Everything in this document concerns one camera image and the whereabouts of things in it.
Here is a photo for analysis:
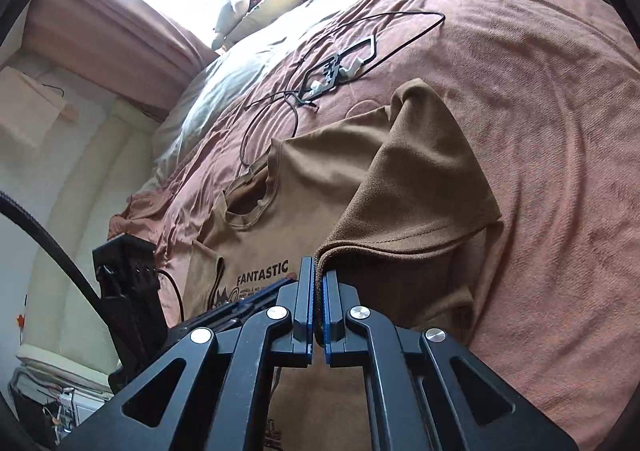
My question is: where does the left pink curtain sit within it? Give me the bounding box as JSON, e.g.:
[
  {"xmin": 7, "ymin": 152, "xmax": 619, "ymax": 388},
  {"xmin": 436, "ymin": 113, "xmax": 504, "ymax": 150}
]
[{"xmin": 23, "ymin": 0, "xmax": 217, "ymax": 114}]

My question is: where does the brown printed t-shirt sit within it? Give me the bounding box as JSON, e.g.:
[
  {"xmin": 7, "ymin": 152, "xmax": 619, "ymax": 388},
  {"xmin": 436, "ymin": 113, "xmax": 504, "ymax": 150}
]
[{"xmin": 180, "ymin": 77, "xmax": 504, "ymax": 451}]

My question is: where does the beige cloth on wall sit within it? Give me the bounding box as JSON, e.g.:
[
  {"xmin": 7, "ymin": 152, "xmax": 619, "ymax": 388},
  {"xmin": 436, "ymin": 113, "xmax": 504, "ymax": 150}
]
[{"xmin": 0, "ymin": 67, "xmax": 79, "ymax": 149}]

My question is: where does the cream padded headboard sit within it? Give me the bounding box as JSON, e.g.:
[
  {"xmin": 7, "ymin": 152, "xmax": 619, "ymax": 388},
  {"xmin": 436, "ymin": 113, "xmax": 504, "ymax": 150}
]
[{"xmin": 16, "ymin": 100, "xmax": 158, "ymax": 389}]

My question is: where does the black cable on bed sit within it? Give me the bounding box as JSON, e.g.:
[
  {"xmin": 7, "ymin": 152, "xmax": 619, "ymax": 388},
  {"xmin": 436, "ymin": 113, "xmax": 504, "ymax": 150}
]
[{"xmin": 238, "ymin": 10, "xmax": 447, "ymax": 170}]

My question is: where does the reddish brown bed blanket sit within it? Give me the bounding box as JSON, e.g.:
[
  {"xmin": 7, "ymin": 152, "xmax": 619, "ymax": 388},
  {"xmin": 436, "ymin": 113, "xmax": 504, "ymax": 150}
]
[{"xmin": 110, "ymin": 0, "xmax": 639, "ymax": 450}]

